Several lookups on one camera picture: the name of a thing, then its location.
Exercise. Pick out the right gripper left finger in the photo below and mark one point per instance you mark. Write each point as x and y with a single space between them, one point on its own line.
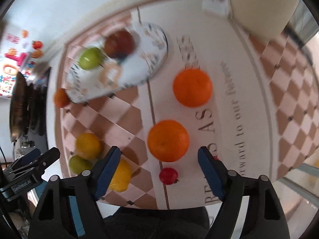
53 217

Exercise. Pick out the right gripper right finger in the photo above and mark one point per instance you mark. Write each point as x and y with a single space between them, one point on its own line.
264 218

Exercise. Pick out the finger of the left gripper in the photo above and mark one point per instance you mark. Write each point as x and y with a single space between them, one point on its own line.
39 165
26 159

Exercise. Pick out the green apple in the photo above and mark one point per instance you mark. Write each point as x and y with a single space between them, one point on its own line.
91 58
77 164

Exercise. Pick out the yellow lemon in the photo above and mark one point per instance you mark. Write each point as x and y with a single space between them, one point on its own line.
88 146
122 176

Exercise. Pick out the dark orange tangerine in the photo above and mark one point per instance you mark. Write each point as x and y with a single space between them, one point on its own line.
61 98

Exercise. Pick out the orange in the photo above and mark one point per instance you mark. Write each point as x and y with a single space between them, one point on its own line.
192 87
168 141

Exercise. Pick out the dark red apple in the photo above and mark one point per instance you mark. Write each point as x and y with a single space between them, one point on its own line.
119 44

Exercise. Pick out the black gas stove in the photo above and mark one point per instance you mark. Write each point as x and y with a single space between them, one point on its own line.
26 144

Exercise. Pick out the black frying pan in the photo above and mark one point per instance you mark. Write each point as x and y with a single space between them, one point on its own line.
28 101

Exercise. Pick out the checkered table mat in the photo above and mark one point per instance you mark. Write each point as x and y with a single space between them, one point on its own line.
161 80

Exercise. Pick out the oval floral ceramic plate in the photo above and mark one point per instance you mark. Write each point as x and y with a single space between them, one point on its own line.
113 75

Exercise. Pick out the cream utensil holder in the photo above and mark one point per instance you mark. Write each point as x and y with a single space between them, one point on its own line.
264 18

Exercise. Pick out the crumpled white tissue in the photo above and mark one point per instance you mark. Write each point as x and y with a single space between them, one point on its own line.
218 8

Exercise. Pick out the colourful wall sticker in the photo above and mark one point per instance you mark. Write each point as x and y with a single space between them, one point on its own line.
19 53

